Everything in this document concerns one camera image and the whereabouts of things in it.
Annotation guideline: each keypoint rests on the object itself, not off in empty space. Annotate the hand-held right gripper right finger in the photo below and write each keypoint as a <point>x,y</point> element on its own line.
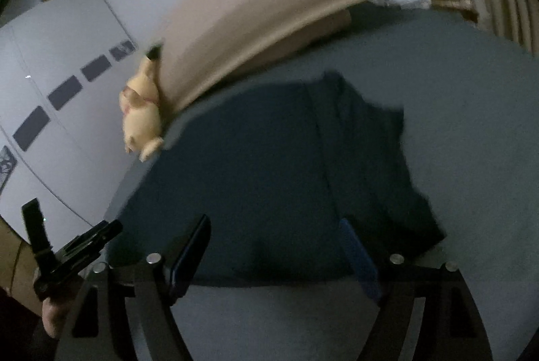
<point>362,260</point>

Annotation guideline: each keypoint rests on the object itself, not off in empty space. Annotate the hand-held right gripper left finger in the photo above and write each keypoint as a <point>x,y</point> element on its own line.
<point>189,255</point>

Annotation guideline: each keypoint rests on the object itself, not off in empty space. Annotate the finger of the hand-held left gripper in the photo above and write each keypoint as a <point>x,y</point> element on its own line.
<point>37,226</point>
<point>94,236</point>

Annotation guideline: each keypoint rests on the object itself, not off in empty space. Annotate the dark navy zip jacket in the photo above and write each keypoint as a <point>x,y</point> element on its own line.
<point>273,175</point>

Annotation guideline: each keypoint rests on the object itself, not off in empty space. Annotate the person's left hand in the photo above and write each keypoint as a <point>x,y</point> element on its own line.
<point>54,314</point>

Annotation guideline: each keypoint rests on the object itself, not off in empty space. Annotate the floral dark wardrobe panel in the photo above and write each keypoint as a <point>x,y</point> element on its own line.
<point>123,50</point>
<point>6,167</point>

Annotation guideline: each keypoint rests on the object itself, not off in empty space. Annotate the white wardrobe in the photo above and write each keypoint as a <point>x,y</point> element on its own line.
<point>63,158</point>

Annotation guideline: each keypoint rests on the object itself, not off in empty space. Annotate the plain dark wardrobe panel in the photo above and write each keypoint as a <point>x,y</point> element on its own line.
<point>31,128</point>
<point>65,92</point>
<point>96,67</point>

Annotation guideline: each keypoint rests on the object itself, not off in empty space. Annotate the yellow plush toy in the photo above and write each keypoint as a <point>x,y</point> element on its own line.
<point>141,112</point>

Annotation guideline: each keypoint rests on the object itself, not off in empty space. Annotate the brown pillow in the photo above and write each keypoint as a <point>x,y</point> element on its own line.
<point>311,34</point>

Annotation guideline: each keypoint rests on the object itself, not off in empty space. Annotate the light wooden headboard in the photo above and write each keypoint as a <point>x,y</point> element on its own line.
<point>261,15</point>

